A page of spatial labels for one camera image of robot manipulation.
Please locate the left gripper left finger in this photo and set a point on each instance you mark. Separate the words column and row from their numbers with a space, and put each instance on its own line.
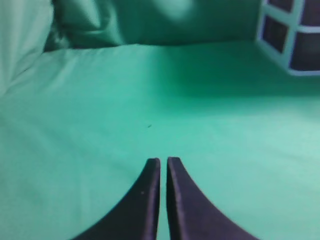
column 136, row 215

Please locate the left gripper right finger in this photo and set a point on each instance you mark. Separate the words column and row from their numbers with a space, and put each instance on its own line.
column 191, row 215

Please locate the bottom dark translucent drawer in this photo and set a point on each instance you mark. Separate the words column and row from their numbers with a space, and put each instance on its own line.
column 294, row 48

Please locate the dark translucent drawer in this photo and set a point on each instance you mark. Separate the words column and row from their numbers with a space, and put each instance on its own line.
column 294, row 48
column 307, row 12

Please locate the middle dark translucent drawer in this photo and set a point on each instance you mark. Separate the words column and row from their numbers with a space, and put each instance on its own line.
column 307, row 12

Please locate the green cloth backdrop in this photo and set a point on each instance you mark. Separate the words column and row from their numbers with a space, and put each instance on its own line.
column 90, row 89

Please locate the white plastic drawer cabinet frame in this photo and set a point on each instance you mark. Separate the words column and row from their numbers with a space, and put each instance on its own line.
column 288, row 32

